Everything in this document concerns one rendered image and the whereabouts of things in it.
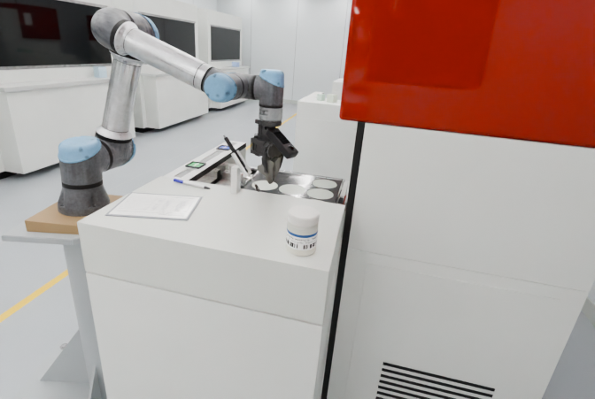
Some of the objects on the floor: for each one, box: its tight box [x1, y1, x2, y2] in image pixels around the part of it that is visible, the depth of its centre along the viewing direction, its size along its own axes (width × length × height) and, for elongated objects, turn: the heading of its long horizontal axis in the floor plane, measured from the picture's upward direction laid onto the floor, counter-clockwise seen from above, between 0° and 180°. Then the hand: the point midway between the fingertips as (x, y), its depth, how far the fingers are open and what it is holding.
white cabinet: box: [86, 248, 340, 399], centre depth 142 cm, size 64×96×82 cm, turn 156°
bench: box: [111, 0, 208, 133], centre depth 586 cm, size 108×180×200 cm, turn 156°
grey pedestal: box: [1, 200, 107, 399], centre depth 131 cm, size 51×44×82 cm
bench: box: [0, 0, 135, 180], centre depth 384 cm, size 108×180×200 cm, turn 156°
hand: (272, 180), depth 115 cm, fingers closed
